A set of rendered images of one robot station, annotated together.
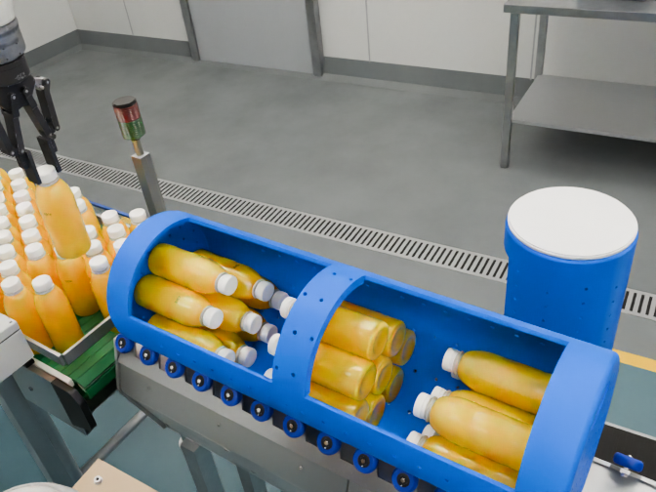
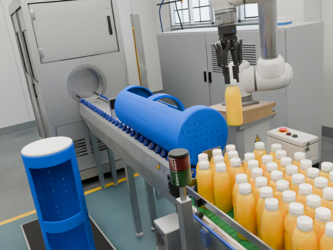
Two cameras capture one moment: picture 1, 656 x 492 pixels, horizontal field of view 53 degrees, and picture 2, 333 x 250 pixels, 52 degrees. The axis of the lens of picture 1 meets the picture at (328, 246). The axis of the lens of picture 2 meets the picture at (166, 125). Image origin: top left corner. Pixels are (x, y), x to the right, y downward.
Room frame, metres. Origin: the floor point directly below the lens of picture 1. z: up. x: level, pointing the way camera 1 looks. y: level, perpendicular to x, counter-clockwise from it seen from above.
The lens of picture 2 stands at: (2.48, 0.90, 1.65)
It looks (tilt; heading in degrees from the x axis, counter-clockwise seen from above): 18 degrees down; 208
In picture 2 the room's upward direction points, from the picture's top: 7 degrees counter-clockwise
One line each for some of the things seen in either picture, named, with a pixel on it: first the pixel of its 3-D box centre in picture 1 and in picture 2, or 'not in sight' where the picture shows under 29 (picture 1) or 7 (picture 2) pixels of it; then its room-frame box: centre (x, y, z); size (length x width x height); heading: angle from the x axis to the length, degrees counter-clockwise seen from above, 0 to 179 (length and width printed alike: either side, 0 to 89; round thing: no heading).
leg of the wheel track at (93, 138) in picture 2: not in sight; (98, 161); (-0.06, -1.27, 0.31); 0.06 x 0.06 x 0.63; 53
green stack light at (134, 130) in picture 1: (131, 126); (180, 174); (1.63, 0.48, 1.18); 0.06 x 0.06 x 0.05
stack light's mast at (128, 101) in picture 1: (132, 128); (181, 175); (1.63, 0.48, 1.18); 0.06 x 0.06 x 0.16
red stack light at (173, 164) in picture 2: (127, 110); (179, 160); (1.63, 0.48, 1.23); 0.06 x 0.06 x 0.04
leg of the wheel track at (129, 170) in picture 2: not in sight; (134, 201); (0.53, -0.48, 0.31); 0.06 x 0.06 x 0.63; 53
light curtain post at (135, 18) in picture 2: not in sight; (147, 113); (-0.05, -0.59, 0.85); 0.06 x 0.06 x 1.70; 53
